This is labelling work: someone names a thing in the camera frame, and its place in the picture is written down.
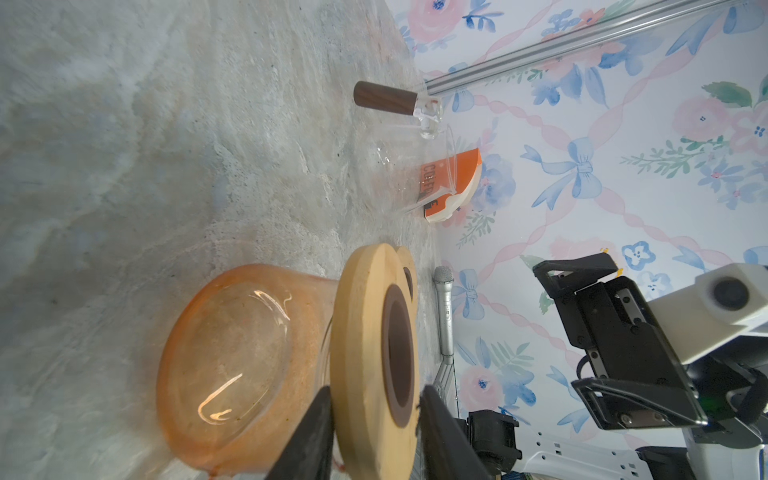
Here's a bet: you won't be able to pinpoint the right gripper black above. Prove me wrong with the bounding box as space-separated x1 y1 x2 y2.
532 251 768 448

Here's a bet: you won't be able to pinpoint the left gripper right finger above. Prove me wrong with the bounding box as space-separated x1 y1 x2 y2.
419 385 490 480

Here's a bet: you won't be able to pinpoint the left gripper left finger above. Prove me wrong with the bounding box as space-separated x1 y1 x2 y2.
265 386 334 480

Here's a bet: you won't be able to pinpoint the wooden ring lid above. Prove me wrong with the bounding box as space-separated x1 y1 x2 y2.
329 243 419 479

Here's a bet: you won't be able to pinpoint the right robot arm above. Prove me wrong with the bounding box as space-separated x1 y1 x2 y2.
460 253 767 479

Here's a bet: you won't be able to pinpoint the orange coffee filter pack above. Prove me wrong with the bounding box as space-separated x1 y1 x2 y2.
418 149 483 224

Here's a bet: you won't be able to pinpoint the orange glass carafe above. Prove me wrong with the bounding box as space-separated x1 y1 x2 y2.
156 264 338 476

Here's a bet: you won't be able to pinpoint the silver microphone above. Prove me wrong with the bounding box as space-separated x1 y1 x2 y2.
433 266 455 402

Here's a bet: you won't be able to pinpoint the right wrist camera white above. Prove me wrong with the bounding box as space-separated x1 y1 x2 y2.
648 263 767 365

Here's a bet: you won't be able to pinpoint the clear glass carafe wooden handle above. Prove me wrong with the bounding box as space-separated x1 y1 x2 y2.
353 81 457 213

